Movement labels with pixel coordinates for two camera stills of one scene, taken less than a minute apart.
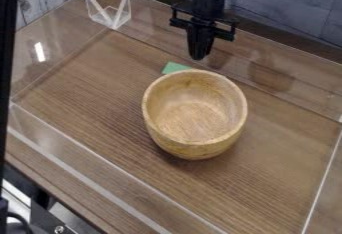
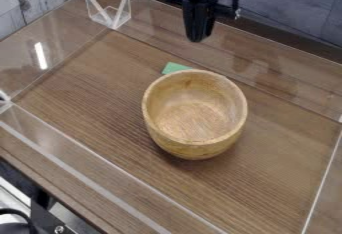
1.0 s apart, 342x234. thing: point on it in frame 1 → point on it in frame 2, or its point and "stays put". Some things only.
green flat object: [171, 68] stays put
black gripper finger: [205, 38] → [203, 20]
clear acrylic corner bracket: [109, 16] stays put
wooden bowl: [193, 113] stays put
